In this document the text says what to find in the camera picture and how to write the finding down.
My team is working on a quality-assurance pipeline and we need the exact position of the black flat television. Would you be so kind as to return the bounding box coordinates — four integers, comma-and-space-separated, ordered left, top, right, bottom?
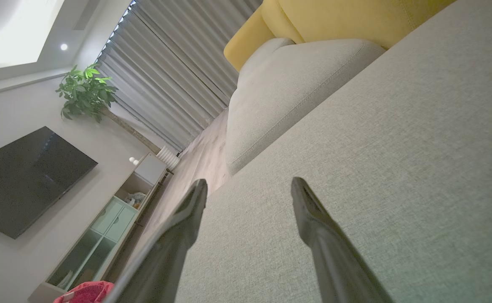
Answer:
0, 126, 98, 239

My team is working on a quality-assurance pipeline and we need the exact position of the red fabric item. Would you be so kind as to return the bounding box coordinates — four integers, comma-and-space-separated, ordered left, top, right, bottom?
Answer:
53, 281, 115, 303

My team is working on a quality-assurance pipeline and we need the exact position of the large grey sofa chaise cushion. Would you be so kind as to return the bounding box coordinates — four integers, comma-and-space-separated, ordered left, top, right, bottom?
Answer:
120, 0, 492, 303

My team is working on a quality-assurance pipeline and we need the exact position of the green potted tree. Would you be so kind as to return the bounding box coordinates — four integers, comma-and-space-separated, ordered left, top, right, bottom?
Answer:
56, 64, 162, 153

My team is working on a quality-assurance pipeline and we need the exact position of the grey sofa seat cushion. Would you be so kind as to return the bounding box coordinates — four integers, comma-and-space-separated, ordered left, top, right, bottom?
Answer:
225, 39, 386, 175
237, 38, 296, 87

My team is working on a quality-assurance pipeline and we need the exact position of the grey pleated curtain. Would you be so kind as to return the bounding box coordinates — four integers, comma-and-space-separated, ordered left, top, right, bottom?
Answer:
96, 0, 263, 152

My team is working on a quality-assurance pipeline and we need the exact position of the white glass-door TV cabinet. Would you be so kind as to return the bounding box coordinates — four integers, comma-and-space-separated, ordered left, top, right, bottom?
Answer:
28, 152, 175, 303

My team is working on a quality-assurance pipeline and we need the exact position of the yellow sofa backrest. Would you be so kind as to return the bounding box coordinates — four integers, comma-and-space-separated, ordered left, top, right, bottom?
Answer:
224, 0, 457, 72

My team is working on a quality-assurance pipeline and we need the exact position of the white ribbed plant pot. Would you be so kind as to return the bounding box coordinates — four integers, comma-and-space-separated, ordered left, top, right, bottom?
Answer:
156, 145, 181, 171

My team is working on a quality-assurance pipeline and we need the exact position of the small pale toy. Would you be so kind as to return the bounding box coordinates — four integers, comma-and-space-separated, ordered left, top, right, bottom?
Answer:
126, 191, 147, 210

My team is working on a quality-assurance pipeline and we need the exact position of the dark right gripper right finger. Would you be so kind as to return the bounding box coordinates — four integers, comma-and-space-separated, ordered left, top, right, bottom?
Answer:
291, 177, 394, 303

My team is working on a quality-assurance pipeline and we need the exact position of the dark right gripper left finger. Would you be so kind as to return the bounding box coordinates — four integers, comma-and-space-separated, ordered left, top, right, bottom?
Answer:
105, 179, 208, 303

